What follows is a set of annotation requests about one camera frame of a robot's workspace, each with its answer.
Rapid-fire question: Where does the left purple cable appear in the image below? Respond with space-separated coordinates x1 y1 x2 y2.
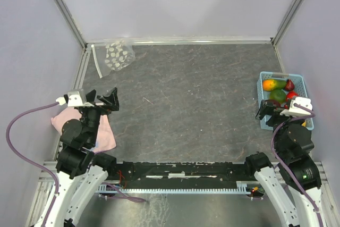
5 103 67 227

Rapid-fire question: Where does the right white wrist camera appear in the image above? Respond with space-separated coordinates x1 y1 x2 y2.
285 96 313 117

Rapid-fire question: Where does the green round fruit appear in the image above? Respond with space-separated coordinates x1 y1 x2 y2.
269 89 286 104

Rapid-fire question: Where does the dark red pointed fruit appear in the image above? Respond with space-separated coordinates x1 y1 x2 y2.
284 79 295 91

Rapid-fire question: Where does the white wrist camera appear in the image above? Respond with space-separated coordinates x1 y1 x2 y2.
56 89 87 107
285 96 313 117

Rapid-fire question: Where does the orange green mango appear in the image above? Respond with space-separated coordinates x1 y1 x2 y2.
262 79 287 91

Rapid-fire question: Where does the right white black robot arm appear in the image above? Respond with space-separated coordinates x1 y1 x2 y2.
244 96 326 226

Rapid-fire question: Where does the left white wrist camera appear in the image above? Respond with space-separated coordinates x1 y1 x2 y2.
56 89 87 107

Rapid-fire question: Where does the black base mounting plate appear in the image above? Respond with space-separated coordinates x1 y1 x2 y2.
107 162 255 190

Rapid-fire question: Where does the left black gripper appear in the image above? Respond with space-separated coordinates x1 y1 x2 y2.
82 86 120 145

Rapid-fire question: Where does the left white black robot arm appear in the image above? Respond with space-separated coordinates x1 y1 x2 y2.
35 88 119 226

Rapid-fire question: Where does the bright red fruit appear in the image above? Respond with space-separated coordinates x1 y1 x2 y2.
284 91 299 109

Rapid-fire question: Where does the clear polka dot zip bag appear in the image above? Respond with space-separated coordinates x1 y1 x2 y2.
91 39 135 78

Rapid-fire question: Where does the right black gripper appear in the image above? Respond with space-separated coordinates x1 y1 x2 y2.
254 99 303 155

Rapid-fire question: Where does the light blue cable duct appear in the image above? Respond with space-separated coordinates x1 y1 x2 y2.
98 180 252 195

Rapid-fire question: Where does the pink cloth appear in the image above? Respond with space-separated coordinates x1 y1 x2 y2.
51 107 116 154

